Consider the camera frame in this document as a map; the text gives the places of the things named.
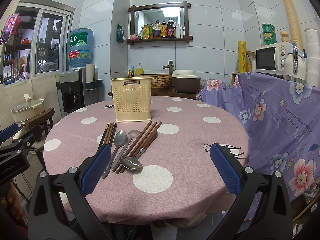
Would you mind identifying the shiny steel spoon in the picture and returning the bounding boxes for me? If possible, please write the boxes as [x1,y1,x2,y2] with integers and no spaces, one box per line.
[101,130,128,179]

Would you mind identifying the matte grey spoon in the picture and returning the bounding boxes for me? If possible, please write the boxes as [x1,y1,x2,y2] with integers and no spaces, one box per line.
[112,130,140,169]

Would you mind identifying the dark wooden stool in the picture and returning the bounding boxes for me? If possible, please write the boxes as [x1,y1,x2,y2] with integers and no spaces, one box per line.
[25,108,55,135]

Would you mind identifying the cream cooking pot with lid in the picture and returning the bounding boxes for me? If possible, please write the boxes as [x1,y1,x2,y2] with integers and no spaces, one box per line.
[11,93,45,123]

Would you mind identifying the pink polka dot tablecloth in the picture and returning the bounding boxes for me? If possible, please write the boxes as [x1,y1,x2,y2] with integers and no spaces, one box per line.
[43,96,248,227]

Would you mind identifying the purple floral cloth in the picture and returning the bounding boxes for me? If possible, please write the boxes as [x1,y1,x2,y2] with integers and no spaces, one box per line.
[199,72,319,200]

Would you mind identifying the cream plastic utensil holder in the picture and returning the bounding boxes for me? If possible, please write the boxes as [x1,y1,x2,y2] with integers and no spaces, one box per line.
[111,77,151,122]

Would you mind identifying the grey water dispenser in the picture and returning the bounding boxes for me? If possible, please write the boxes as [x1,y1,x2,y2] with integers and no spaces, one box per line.
[57,67,100,115]

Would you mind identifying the paper cup tube dispenser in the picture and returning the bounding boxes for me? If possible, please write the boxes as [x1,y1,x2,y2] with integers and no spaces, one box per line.
[85,63,103,92]

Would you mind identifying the dark wooden sink counter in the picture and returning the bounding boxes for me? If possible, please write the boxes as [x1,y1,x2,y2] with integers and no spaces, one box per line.
[108,89,198,100]

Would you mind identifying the brown white rice cooker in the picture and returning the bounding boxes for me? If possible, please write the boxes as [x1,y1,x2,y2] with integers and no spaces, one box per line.
[172,70,201,94]

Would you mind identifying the aluminium sliding window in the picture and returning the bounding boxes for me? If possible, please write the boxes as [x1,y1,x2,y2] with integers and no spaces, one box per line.
[1,0,74,86]

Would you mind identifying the yellow soap bottle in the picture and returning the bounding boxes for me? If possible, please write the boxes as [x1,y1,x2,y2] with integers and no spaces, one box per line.
[135,63,144,76]

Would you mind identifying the woven basin sink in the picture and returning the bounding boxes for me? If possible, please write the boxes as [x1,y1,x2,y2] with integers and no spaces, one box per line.
[137,74,172,92]

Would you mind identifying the blue water jug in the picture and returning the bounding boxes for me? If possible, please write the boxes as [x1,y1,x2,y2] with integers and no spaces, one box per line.
[68,28,94,68]

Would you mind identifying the white microwave oven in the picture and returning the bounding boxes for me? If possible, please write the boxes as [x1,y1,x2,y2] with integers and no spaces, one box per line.
[255,42,293,75]

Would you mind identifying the bronze faucet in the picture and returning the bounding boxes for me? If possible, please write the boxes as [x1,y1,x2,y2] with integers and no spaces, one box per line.
[162,60,174,74]

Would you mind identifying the white thermos kettle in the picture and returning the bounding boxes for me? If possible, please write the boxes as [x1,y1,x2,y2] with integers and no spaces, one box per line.
[284,42,306,83]

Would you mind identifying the yellow roll package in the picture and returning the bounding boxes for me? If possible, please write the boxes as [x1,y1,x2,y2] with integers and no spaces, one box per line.
[238,41,247,73]

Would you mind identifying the green hanging packet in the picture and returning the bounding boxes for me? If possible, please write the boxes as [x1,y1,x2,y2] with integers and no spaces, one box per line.
[117,24,126,43]

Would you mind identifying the green stacked noodle cups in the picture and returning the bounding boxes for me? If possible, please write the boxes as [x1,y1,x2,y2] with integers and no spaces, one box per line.
[261,23,277,45]

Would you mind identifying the tall paper cup stack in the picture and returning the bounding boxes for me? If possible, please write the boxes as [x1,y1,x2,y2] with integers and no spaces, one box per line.
[283,0,303,50]

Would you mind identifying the white paper cup stack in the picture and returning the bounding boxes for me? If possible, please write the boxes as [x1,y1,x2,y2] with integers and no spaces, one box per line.
[304,28,319,88]

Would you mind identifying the wooden framed wall mirror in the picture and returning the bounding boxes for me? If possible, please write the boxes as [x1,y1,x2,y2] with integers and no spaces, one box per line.
[126,1,193,46]

